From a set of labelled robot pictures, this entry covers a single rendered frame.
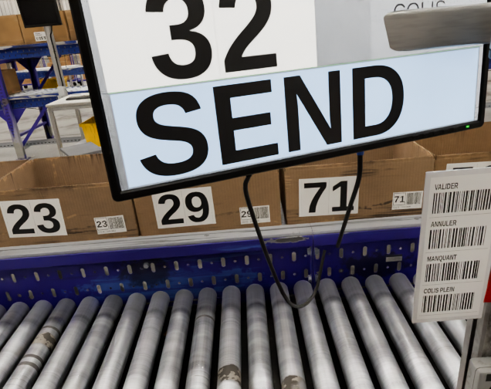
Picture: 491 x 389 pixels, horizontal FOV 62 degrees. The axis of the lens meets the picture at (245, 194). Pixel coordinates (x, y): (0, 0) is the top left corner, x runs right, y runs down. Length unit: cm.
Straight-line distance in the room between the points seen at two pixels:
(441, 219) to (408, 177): 67
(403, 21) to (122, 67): 31
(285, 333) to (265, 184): 37
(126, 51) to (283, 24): 16
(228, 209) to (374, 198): 39
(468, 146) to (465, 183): 105
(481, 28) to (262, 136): 28
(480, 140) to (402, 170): 46
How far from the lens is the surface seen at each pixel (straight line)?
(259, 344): 96
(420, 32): 54
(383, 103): 52
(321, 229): 109
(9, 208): 126
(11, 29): 621
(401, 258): 122
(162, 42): 41
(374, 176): 112
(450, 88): 59
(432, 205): 49
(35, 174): 152
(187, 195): 109
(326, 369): 91
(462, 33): 56
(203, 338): 99
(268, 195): 109
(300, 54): 46
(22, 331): 120
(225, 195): 109
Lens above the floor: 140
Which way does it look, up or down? 23 degrees down
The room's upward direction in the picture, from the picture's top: 5 degrees counter-clockwise
